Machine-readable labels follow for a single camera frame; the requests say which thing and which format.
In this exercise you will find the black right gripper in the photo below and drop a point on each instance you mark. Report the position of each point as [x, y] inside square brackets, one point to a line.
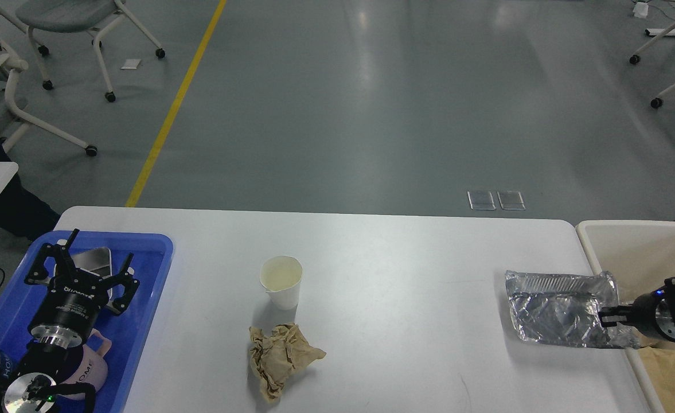
[653, 314]

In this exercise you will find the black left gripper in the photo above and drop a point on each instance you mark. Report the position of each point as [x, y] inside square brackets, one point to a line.
[69, 311]

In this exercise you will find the stainless steel rectangular tray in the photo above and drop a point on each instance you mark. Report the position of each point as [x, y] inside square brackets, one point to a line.
[94, 265]

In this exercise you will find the aluminium foil tray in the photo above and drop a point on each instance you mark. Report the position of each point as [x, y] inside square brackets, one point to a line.
[563, 310]

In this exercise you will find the pink home mug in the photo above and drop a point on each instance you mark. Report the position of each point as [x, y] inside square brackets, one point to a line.
[84, 364]

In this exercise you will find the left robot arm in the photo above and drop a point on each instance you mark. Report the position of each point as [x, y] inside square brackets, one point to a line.
[33, 386]

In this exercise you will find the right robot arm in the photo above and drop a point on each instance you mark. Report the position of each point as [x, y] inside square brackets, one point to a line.
[652, 314]

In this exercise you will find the beige plastic bin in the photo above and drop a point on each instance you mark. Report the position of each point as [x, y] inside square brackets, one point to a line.
[640, 255]

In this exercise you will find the blue plastic tray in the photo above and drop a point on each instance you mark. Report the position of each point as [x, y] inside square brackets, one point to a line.
[152, 254]

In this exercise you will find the person in dark jeans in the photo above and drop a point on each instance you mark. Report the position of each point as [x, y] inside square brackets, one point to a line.
[22, 213]

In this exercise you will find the brown paper in bin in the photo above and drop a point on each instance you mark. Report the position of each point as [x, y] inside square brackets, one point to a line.
[660, 367]

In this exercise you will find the white paper cup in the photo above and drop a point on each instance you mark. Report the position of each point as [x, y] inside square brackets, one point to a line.
[281, 277]

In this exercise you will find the crumpled brown paper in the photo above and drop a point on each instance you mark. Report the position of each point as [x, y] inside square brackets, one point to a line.
[276, 357]

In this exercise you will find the grey chair with castors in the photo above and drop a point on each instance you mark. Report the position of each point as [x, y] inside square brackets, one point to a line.
[96, 18]

